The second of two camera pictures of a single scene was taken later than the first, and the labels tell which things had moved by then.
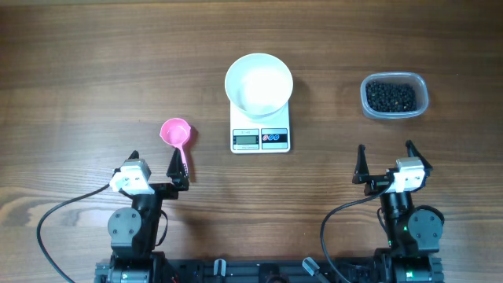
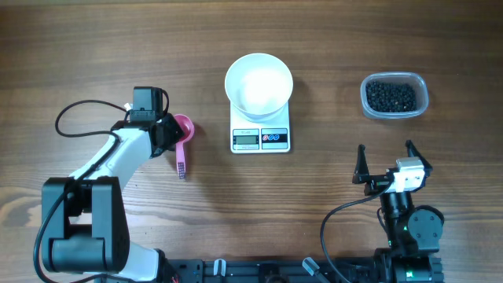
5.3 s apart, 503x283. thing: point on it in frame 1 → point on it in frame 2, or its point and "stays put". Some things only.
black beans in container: (393, 97) stays put
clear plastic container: (394, 95) stays put
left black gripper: (177, 180) → (177, 134)
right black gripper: (376, 183) stays put
